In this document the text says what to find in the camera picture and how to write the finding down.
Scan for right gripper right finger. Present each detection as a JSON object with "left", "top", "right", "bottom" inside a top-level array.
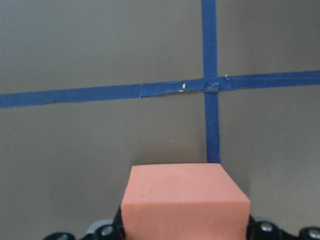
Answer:
[{"left": 246, "top": 215, "right": 320, "bottom": 240}]

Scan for orange foam cube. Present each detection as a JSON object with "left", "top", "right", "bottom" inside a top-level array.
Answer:
[{"left": 120, "top": 163, "right": 251, "bottom": 240}]

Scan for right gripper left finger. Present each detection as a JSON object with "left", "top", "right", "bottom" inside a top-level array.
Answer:
[{"left": 43, "top": 207, "right": 126, "bottom": 240}]

